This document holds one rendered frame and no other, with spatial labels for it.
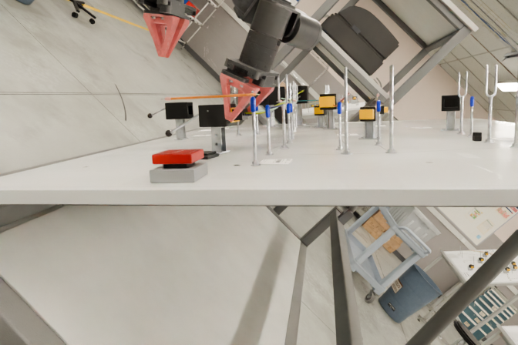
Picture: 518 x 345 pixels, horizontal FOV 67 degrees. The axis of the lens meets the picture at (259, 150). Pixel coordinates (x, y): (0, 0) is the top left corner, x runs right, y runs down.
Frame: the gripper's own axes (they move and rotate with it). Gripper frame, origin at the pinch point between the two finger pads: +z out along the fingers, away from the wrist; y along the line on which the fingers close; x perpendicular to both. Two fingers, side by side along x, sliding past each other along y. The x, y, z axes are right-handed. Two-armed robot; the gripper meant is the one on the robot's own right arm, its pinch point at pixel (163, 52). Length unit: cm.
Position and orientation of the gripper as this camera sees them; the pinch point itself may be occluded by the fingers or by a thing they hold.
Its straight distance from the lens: 78.2
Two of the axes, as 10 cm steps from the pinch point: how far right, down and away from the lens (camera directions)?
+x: -9.2, -1.8, 3.4
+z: -1.3, 9.7, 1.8
